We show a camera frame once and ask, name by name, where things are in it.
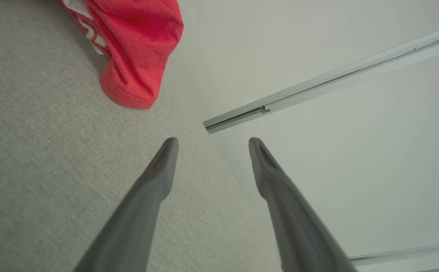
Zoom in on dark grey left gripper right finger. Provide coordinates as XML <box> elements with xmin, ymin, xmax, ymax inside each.
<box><xmin>248</xmin><ymin>137</ymin><xmax>358</xmax><ymax>272</ymax></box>

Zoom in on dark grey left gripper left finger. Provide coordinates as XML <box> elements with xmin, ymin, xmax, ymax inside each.
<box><xmin>73</xmin><ymin>137</ymin><xmax>179</xmax><ymax>272</ymax></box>

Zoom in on red basketball shorts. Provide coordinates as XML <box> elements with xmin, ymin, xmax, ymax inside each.
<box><xmin>85</xmin><ymin>0</ymin><xmax>184</xmax><ymax>110</ymax></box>

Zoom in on grey metal wall rail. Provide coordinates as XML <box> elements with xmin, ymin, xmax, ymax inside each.
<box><xmin>350</xmin><ymin>241</ymin><xmax>439</xmax><ymax>267</ymax></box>

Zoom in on grey metal partition post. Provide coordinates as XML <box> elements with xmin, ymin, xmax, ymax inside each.
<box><xmin>203</xmin><ymin>22</ymin><xmax>439</xmax><ymax>134</ymax></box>

